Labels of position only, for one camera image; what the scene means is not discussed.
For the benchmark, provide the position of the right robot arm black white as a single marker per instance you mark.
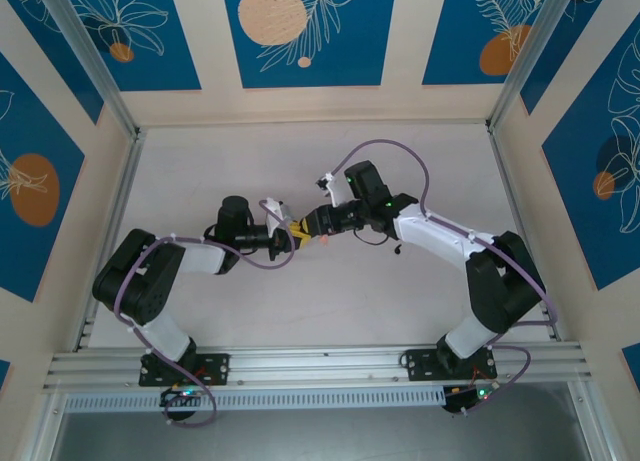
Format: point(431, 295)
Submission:
point(500, 291)

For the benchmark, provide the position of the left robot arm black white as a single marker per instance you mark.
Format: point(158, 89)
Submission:
point(135, 281)

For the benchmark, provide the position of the circuit board with LEDs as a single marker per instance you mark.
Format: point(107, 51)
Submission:
point(185, 393)
point(480, 393)

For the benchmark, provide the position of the brushed grey metal sheet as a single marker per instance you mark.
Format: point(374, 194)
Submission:
point(320, 436)

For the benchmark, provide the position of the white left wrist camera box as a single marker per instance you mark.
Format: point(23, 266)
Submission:
point(274, 211)

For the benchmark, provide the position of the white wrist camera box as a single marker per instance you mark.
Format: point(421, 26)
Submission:
point(334, 191)
point(274, 211)

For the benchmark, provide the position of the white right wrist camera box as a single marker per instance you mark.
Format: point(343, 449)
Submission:
point(334, 191)

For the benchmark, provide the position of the aluminium table side rail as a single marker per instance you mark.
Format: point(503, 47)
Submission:
point(120, 206)
point(507, 171)

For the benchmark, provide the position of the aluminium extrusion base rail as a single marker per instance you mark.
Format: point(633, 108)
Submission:
point(320, 366)

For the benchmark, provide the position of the blue floral wall panel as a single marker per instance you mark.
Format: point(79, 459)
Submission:
point(460, 41)
point(350, 56)
point(30, 131)
point(150, 56)
point(590, 206)
point(50, 41)
point(575, 41)

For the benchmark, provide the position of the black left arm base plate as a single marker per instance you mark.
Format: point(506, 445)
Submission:
point(220, 368)

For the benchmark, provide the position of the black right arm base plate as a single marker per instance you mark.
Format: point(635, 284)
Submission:
point(415, 363)

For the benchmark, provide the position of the aluminium corner post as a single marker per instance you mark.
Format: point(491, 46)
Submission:
point(92, 56)
point(530, 56)

